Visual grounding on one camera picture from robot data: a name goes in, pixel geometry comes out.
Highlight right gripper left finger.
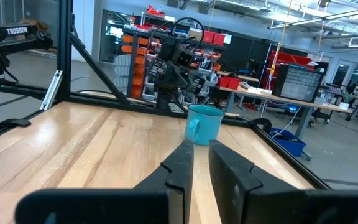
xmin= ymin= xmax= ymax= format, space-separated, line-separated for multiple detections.
xmin=135 ymin=139 xmax=195 ymax=224

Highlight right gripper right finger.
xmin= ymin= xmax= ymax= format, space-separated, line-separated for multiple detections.
xmin=208 ymin=139 xmax=301 ymax=224

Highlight rack of orange bins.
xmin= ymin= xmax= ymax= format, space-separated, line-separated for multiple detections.
xmin=120 ymin=32 xmax=150 ymax=100

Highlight red storage bins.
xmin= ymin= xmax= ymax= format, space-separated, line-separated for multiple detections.
xmin=201 ymin=30 xmax=226 ymax=47

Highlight teal ceramic mug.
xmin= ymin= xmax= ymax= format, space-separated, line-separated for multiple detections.
xmin=184 ymin=104 xmax=226 ymax=146

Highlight blue storage bin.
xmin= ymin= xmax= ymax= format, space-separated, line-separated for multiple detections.
xmin=269 ymin=127 xmax=307 ymax=158

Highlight wooden workbench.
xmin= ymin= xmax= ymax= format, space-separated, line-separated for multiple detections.
xmin=216 ymin=85 xmax=354 ymax=141

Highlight black small-parts drawer cabinet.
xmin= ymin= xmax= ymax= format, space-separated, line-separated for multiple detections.
xmin=272 ymin=63 xmax=325 ymax=103

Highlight red crate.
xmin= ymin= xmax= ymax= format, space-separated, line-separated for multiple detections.
xmin=268 ymin=50 xmax=313 ymax=67

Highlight potted green plant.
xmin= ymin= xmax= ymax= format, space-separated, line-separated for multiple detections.
xmin=340 ymin=89 xmax=356 ymax=105

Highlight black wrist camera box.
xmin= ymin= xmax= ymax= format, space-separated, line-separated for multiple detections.
xmin=172 ymin=45 xmax=195 ymax=68

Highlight black frame clamp foot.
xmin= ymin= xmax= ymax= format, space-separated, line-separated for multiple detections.
xmin=0 ymin=118 xmax=32 ymax=131
xmin=249 ymin=117 xmax=273 ymax=135

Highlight yellow hanging cable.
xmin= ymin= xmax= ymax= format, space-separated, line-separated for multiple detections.
xmin=268 ymin=0 xmax=293 ymax=75

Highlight black aluminium rig frame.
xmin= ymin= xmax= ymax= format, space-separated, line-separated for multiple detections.
xmin=0 ymin=0 xmax=332 ymax=190

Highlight silver corner bracket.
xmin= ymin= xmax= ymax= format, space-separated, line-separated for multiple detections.
xmin=40 ymin=70 xmax=63 ymax=111

